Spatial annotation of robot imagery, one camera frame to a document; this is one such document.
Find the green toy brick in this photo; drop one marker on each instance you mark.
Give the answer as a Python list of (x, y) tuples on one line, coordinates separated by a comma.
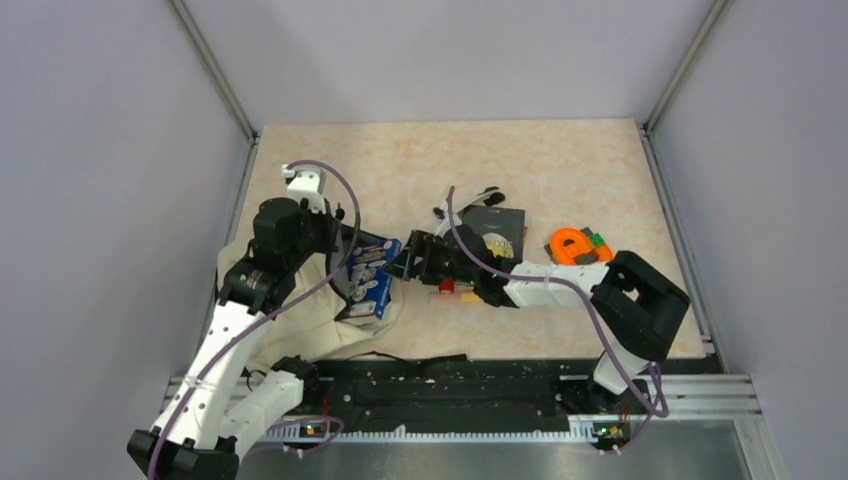
[(597, 240)]

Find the cream canvas backpack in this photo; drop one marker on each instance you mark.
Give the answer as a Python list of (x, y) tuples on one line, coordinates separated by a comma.
[(319, 326)]

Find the orange pink highlighter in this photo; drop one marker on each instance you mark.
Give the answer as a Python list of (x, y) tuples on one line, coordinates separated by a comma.
[(455, 298)]

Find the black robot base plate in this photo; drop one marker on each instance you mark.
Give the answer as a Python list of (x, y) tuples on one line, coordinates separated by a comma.
[(455, 394)]

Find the blue illustrated book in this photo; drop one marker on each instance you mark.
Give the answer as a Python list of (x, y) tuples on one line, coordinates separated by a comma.
[(368, 294)]

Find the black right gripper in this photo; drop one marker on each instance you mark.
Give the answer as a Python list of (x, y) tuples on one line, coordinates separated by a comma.
[(422, 244)]

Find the black hardcover book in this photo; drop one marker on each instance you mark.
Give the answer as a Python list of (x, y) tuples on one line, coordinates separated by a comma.
[(503, 229)]

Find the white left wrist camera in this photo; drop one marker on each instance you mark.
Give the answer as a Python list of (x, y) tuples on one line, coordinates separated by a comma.
[(305, 184)]

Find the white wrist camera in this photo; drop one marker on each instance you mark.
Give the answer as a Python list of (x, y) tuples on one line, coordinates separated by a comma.
[(305, 184), (443, 221)]

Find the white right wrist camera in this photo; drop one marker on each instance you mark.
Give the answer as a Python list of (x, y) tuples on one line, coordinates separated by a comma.
[(443, 221)]

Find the orange curved toy track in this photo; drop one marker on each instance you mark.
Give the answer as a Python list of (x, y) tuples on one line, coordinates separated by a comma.
[(578, 246)]

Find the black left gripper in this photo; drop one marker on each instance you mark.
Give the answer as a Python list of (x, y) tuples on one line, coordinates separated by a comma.
[(330, 224)]

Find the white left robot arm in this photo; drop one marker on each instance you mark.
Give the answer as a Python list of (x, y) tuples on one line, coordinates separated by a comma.
[(201, 434)]

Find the red black glue bottle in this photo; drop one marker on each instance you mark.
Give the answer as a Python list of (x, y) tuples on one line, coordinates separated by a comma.
[(447, 286)]

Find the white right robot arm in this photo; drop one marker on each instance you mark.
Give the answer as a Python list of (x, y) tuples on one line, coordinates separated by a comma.
[(636, 310)]

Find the aluminium frame rail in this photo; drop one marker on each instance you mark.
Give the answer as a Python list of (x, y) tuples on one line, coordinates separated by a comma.
[(217, 78)]

